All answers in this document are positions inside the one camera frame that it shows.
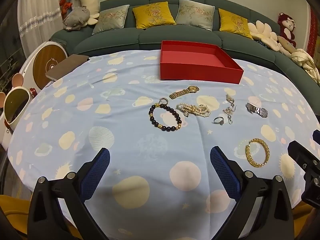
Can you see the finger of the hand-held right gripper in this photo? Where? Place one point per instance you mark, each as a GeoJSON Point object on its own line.
{"type": "Point", "coordinates": [317, 136]}
{"type": "Point", "coordinates": [297, 150]}

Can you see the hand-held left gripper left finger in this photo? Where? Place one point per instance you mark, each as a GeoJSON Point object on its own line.
{"type": "Point", "coordinates": [96, 172]}

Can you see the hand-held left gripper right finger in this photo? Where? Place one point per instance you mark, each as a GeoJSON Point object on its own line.
{"type": "Point", "coordinates": [223, 172]}

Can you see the gold mesh bangle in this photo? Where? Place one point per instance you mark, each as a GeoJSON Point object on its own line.
{"type": "Point", "coordinates": [267, 152]}

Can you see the silver wristwatch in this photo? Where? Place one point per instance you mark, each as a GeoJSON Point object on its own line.
{"type": "Point", "coordinates": [262, 111]}

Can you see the silver dangling earring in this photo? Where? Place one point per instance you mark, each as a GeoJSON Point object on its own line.
{"type": "Point", "coordinates": [229, 99]}
{"type": "Point", "coordinates": [228, 111]}

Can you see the pearl strand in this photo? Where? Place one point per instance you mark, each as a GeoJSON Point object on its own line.
{"type": "Point", "coordinates": [192, 110]}

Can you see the gold wristwatch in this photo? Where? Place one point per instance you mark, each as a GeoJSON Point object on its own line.
{"type": "Point", "coordinates": [192, 89]}

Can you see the red cardboard box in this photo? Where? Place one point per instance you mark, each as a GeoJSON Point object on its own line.
{"type": "Point", "coordinates": [200, 73]}

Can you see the blue planet print tablecloth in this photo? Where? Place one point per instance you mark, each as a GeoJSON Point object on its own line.
{"type": "Point", "coordinates": [150, 135]}

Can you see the cream crumpled blanket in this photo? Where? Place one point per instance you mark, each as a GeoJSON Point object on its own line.
{"type": "Point", "coordinates": [306, 62]}

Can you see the yellow chair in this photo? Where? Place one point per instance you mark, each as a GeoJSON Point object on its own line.
{"type": "Point", "coordinates": [12, 205]}

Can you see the brown plush pillow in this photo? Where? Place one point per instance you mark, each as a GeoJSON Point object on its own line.
{"type": "Point", "coordinates": [286, 43]}

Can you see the white bear-shaped bin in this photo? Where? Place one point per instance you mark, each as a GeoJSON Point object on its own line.
{"type": "Point", "coordinates": [15, 105]}

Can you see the brown book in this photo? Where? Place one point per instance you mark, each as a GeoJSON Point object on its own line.
{"type": "Point", "coordinates": [67, 66]}

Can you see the red monkey plush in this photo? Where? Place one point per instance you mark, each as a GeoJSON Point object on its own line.
{"type": "Point", "coordinates": [287, 25]}

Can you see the white flower-shaped cushion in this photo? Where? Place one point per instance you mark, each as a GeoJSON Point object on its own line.
{"type": "Point", "coordinates": [262, 31]}

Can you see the white appliance with wooden disc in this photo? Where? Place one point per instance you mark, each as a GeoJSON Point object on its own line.
{"type": "Point", "coordinates": [47, 60]}

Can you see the yellow embroidered cushion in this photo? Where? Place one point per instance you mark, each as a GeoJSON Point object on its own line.
{"type": "Point", "coordinates": [233, 22]}
{"type": "Point", "coordinates": [152, 15]}

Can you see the teal sofa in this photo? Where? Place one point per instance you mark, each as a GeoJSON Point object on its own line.
{"type": "Point", "coordinates": [175, 32]}

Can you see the grey-green embroidered cushion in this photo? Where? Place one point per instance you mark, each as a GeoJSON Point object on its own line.
{"type": "Point", "coordinates": [195, 13]}
{"type": "Point", "coordinates": [110, 18]}

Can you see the white sheer curtain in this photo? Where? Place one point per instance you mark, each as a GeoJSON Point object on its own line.
{"type": "Point", "coordinates": [35, 30]}

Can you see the grey pig plush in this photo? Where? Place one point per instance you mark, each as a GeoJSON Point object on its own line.
{"type": "Point", "coordinates": [76, 17]}

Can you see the red bow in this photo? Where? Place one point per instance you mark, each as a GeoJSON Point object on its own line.
{"type": "Point", "coordinates": [65, 7]}

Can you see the red wall hanging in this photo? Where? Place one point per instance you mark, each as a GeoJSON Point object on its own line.
{"type": "Point", "coordinates": [313, 35]}

